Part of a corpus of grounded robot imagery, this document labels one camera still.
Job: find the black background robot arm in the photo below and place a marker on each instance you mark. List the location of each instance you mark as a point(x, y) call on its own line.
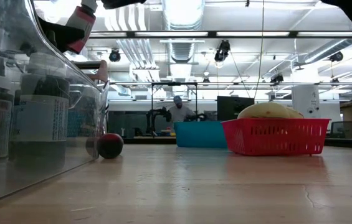
point(158, 113)
point(199, 117)

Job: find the black food colouring bottle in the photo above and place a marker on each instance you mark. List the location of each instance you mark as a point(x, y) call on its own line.
point(43, 118)
point(4, 124)

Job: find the black metal stand frame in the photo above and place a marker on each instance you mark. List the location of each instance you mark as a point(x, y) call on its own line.
point(174, 84)

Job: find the orange frosted toy donut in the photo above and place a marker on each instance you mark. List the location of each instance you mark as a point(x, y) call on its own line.
point(264, 110)

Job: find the silver ventilation duct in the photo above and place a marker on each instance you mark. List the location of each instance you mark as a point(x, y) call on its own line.
point(183, 18)

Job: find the black round ceiling spotlight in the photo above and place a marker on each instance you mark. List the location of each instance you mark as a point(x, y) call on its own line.
point(114, 55)

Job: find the clear plastic bin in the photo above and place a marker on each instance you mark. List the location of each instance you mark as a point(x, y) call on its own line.
point(38, 174)

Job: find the black ceiling fixture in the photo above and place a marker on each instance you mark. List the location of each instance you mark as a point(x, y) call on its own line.
point(336, 56)
point(277, 79)

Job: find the person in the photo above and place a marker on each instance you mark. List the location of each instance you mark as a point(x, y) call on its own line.
point(180, 113)

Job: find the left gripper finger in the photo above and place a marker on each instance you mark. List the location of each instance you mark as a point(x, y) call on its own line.
point(122, 3)
point(65, 37)

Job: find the black overhead light bar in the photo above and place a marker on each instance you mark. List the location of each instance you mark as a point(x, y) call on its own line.
point(213, 34)

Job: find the red plastic basket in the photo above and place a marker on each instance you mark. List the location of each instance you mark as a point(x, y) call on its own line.
point(275, 137)

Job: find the teal plastic bin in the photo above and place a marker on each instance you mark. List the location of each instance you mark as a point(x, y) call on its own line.
point(199, 133)

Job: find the black ceiling camera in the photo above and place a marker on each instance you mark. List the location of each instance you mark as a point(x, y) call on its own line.
point(222, 51)

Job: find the pink food colouring bottle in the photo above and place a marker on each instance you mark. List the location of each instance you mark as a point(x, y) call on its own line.
point(82, 28)
point(111, 146)

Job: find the black monitor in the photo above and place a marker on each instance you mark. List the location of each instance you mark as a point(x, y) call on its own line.
point(230, 107)

